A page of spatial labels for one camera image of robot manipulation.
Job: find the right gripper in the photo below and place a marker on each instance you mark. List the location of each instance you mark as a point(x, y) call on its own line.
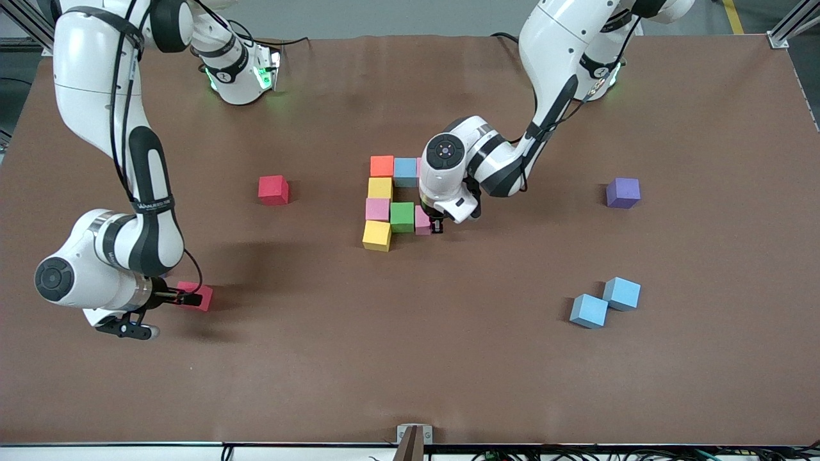
point(165, 297)

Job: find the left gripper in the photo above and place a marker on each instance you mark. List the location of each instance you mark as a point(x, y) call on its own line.
point(437, 225)

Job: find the pink foam cube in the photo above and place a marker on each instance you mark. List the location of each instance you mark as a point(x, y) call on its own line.
point(421, 221)
point(377, 209)

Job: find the red foam cube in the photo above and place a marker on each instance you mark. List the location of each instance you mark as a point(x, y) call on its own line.
point(204, 301)
point(273, 190)

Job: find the green foam cube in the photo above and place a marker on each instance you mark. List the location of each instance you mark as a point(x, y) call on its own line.
point(402, 216)

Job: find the yellow foam cube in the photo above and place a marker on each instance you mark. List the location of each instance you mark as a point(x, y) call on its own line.
point(380, 189)
point(377, 235)

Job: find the blue foam cube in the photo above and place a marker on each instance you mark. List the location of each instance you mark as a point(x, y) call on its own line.
point(405, 171)
point(589, 311)
point(621, 294)

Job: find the orange foam cube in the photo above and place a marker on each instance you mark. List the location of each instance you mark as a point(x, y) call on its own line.
point(382, 166)

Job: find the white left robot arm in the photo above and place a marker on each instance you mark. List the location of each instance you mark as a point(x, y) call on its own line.
point(557, 38)

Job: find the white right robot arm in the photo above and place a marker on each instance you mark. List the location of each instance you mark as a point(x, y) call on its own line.
point(90, 77)

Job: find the brown table mat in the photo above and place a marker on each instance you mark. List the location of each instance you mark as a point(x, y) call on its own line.
point(397, 358)

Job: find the purple foam cube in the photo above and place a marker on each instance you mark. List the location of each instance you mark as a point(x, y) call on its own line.
point(623, 193)

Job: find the grey base connector plate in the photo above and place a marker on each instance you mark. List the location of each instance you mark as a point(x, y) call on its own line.
point(272, 67)

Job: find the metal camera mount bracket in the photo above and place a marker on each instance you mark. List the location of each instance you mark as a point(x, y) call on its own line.
point(414, 435)

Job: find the aluminium frame profile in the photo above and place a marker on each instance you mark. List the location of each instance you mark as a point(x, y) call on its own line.
point(51, 45)
point(778, 37)

